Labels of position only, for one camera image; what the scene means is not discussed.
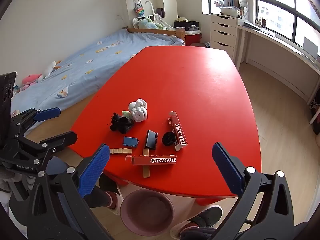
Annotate green blue plush toy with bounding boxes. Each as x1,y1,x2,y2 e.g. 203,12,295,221
137,17,165,30

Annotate pink round bin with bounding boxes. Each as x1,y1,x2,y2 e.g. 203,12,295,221
119,189,175,237

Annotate person's right foot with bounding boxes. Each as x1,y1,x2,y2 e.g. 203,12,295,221
170,204,223,240

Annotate row of books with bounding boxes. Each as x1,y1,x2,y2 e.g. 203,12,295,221
226,0,249,18

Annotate large black framed window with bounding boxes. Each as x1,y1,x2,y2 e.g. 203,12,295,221
252,0,320,55

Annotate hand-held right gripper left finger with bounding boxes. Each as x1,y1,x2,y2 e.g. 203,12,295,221
25,143,113,240

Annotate pink plush toy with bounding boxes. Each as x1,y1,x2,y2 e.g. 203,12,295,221
21,74,43,92

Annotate white plush toy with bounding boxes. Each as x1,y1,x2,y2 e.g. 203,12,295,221
37,61,62,82

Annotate white lidded container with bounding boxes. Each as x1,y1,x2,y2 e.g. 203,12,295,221
220,7,240,18

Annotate white rolled socks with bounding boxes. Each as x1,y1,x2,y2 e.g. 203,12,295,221
128,99,148,123

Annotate short red cardboard box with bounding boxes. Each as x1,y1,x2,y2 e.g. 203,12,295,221
167,111,188,152

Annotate flat wooden stick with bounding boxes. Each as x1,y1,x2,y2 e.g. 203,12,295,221
142,149,150,178

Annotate black storage box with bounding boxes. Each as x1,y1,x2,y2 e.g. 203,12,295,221
174,20,200,30

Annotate wooden bed frame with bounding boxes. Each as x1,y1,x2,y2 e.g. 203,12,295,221
127,26,186,46

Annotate person's left foot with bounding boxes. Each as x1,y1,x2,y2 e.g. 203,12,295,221
99,174,123,215

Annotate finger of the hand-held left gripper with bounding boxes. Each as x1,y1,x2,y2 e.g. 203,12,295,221
12,131,78,160
10,107,62,137

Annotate black plastic holder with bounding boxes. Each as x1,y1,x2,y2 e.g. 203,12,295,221
144,129,158,150

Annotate white drawer unit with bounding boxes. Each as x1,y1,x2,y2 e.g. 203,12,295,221
210,14,238,59

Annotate black cloth ball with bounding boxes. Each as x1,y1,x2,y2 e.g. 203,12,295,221
162,132,177,147

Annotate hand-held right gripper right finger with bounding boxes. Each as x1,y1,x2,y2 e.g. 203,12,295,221
212,142,296,240

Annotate white desk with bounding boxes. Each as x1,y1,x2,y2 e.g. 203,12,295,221
237,21,320,103

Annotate white flat board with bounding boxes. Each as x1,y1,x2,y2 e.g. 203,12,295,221
302,36,320,58

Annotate black cloth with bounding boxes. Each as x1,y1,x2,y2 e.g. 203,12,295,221
109,112,135,134

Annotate long red cardboard box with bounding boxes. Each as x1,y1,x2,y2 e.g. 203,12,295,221
125,154,177,166

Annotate person's foot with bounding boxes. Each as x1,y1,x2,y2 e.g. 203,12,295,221
99,174,123,215
170,204,223,240

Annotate blue plastic holder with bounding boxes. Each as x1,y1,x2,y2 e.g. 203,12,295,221
123,136,140,148

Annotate segmented wooden strip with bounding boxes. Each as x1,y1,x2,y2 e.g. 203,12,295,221
109,148,132,155

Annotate bed with blue sheet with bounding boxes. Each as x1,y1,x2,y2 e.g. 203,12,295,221
10,27,185,113

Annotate red and white cooler box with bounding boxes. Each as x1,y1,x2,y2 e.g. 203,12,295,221
185,29,202,47

